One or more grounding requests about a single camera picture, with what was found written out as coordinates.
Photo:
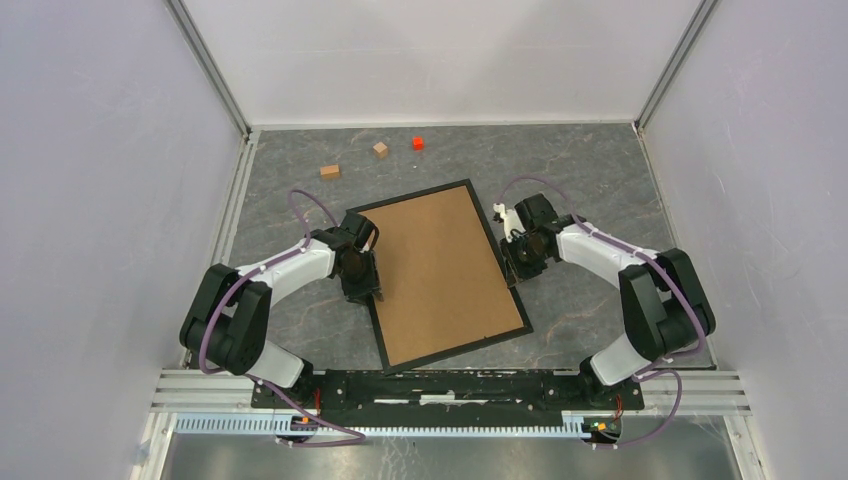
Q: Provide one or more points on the aluminium rail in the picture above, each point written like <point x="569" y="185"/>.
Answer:
<point x="224" y="403"/>

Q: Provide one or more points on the red cube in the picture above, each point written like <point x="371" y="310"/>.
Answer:
<point x="417" y="143"/>

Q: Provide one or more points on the brown wooden block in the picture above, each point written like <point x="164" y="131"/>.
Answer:
<point x="329" y="172"/>

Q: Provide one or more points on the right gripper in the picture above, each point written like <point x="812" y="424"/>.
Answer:
<point x="514" y="272"/>

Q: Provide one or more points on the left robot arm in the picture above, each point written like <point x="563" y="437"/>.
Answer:
<point x="227" y="323"/>

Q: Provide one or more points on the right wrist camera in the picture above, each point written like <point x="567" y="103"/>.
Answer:
<point x="510" y="221"/>

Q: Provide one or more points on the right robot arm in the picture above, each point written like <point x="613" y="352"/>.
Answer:
<point x="665" y="310"/>

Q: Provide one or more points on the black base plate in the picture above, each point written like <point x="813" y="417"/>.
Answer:
<point x="459" y="398"/>

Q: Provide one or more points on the black picture frame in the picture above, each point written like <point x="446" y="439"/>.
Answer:
<point x="523" y="318"/>

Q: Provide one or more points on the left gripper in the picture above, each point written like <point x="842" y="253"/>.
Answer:
<point x="371" y="286"/>

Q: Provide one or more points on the light wooden cube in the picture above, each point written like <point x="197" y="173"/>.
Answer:
<point x="381" y="150"/>

